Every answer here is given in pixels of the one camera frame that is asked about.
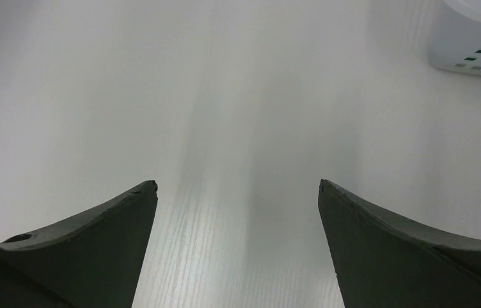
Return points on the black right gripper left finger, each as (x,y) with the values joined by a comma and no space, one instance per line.
(91,259)

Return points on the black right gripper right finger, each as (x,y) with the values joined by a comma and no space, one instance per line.
(383,259)

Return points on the white plastic laundry basket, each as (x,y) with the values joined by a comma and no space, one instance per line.
(456,28)

